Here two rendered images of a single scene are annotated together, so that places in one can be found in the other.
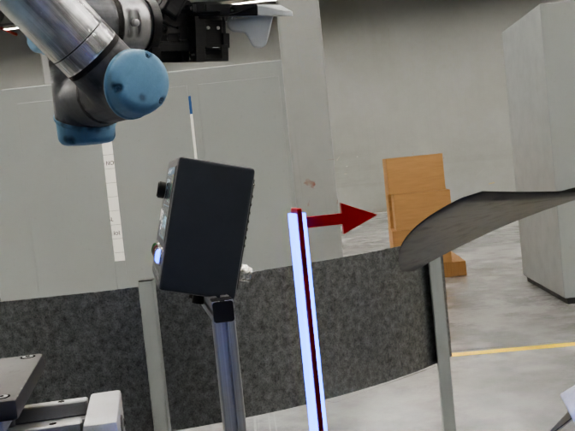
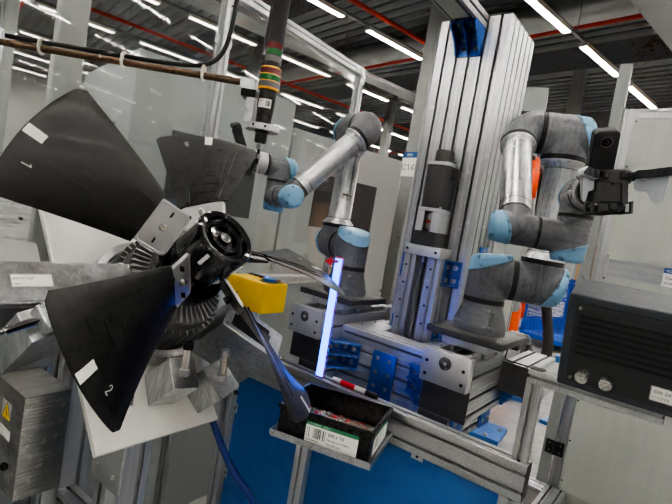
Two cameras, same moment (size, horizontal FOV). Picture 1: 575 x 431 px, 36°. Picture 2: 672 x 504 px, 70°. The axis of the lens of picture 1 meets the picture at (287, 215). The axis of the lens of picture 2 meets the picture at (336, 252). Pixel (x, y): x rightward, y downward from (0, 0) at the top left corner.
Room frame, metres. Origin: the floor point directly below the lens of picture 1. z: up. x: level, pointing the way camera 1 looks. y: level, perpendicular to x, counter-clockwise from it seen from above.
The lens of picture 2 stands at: (1.57, -0.90, 1.29)
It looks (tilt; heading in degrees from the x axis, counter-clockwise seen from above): 4 degrees down; 136
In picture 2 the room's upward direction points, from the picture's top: 10 degrees clockwise
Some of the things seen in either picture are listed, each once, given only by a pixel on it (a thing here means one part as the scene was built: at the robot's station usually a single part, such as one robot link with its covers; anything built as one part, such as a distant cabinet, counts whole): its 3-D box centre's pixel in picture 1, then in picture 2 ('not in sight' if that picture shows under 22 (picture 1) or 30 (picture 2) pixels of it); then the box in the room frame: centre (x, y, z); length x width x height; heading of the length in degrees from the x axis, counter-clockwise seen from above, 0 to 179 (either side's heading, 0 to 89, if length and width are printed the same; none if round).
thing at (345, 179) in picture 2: not in sight; (344, 187); (0.26, 0.35, 1.41); 0.15 x 0.12 x 0.55; 163
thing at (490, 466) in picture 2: not in sight; (349, 404); (0.76, 0.02, 0.82); 0.90 x 0.04 x 0.08; 11
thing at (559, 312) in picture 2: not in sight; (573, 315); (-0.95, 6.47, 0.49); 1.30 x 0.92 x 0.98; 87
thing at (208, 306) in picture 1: (214, 300); (591, 393); (1.29, 0.12, 1.04); 0.24 x 0.03 x 0.03; 11
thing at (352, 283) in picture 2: not in sight; (346, 278); (0.39, 0.31, 1.09); 0.15 x 0.15 x 0.10
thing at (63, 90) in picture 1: (87, 100); (563, 237); (1.13, 0.24, 1.34); 0.11 x 0.08 x 0.11; 35
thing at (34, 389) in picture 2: not in sight; (27, 430); (0.44, -0.63, 0.73); 0.15 x 0.09 x 0.22; 11
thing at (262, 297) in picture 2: not in sight; (255, 294); (0.38, -0.05, 1.02); 0.16 x 0.10 x 0.11; 11
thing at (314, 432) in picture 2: not in sight; (335, 419); (0.86, -0.12, 0.85); 0.22 x 0.17 x 0.07; 27
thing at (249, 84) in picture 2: not in sight; (260, 106); (0.72, -0.36, 1.49); 0.09 x 0.07 x 0.10; 46
